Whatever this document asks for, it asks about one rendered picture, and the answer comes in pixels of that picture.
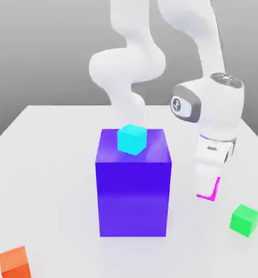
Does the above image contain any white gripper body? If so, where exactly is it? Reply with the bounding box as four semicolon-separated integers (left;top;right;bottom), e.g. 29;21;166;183
194;136;228;167

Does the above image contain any small magenta cube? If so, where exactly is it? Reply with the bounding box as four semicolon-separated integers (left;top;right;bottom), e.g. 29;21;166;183
196;176;221;202

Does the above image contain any small green cube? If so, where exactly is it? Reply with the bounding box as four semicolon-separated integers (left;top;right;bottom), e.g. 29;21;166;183
229;203;258;238

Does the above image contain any small cyan cube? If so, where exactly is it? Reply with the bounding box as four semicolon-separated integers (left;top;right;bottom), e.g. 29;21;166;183
117;123;148;156

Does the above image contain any small orange cube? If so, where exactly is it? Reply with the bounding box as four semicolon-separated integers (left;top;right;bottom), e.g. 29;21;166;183
0;245;32;278

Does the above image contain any large purple box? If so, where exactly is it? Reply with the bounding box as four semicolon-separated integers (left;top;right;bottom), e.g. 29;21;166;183
95;128;172;238

